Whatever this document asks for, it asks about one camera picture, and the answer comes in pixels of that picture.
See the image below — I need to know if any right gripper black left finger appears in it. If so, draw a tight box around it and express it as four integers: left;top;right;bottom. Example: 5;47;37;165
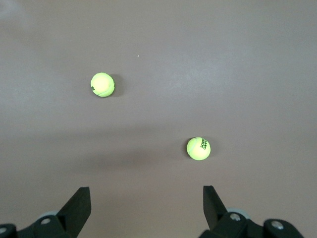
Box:
16;186;92;238

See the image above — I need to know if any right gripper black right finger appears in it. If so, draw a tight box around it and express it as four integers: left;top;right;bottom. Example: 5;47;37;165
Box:
198;185;264;238

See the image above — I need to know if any yellow tennis ball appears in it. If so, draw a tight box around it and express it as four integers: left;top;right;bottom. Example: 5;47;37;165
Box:
186;136;211;161
90;72;116;98

